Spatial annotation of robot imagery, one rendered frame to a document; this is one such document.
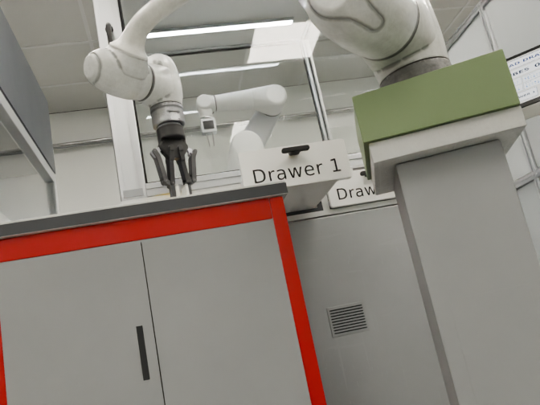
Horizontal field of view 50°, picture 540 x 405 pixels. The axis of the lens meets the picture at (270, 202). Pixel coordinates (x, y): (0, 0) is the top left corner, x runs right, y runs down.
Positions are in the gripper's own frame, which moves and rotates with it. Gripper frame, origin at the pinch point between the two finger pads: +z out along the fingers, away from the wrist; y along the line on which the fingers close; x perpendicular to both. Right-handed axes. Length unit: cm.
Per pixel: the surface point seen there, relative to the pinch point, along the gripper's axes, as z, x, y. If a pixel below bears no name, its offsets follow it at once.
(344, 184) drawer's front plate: -3, 1, 58
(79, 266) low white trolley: 20.3, -22.9, -34.5
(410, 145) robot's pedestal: 12, -65, 17
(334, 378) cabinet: 55, 9, 43
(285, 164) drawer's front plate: -2.1, -18.9, 21.8
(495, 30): -99, 28, 215
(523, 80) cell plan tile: -21, -42, 101
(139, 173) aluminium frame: -17.1, 26.5, -0.3
